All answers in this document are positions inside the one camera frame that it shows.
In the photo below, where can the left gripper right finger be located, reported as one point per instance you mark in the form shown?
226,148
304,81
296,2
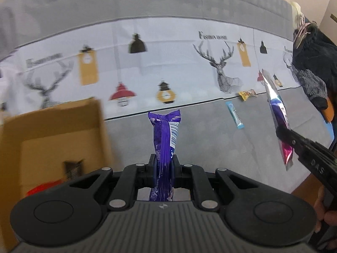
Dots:
195,179

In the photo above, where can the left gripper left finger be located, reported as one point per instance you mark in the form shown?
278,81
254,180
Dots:
129,181

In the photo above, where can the purple chocolate bar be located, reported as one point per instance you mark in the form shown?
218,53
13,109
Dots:
165,138

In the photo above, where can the silver purple snack pouch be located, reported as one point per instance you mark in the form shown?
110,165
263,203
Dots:
279,114

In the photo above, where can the light blue snack bar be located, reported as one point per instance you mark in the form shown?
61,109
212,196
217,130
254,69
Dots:
234,114

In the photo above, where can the yellow snack packet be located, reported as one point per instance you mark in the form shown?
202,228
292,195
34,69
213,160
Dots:
247,94

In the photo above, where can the person right hand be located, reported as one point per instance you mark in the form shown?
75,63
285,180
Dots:
324,236

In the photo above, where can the dark brown snack bar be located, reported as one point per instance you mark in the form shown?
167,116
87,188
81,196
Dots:
73,169

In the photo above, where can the grey sofa cover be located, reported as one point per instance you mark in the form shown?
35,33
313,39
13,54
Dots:
208,135

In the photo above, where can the red white wafer pack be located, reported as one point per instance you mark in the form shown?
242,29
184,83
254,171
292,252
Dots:
43,187

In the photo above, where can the cardboard box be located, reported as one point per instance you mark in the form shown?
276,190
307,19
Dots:
35,145

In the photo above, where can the dark clothes pile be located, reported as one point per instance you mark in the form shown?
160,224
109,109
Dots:
314,63

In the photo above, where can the white deer print cloth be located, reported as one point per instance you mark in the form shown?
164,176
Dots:
137,65

